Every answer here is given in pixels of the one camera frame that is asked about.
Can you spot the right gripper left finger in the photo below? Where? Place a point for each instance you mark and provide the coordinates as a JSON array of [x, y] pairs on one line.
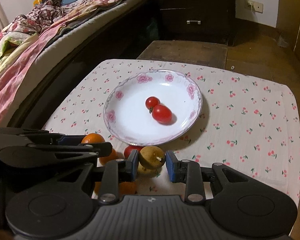
[[115, 172]]

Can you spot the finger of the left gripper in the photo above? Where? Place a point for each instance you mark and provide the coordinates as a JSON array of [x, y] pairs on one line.
[[46, 154], [62, 139]]

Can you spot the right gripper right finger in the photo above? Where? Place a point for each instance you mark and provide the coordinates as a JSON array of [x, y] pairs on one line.
[[189, 173]]

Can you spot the large brown longan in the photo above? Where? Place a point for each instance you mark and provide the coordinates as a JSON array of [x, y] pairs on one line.
[[152, 157]]

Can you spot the oval red tomato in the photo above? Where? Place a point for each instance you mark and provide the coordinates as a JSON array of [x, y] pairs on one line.
[[161, 114]]

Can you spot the small round red tomato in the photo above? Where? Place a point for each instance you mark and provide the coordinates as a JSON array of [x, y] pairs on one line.
[[151, 102]]

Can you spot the large orange tangerine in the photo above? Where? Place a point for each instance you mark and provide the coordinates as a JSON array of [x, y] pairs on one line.
[[97, 187]]

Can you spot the white floral plate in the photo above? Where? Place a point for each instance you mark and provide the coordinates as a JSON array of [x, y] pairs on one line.
[[127, 118]]

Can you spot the pink floral blanket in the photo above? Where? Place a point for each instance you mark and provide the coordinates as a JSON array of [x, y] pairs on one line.
[[28, 35]]

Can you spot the cherry print tablecloth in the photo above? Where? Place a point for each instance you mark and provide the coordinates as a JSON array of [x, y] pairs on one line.
[[202, 114]]

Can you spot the beige mattress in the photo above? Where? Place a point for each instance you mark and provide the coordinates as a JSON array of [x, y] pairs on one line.
[[113, 33]]

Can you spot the dark wooden nightstand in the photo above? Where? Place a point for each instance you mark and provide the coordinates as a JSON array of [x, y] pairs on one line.
[[195, 20]]

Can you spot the white wall outlet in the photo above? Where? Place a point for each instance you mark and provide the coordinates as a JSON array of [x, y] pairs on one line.
[[253, 6]]

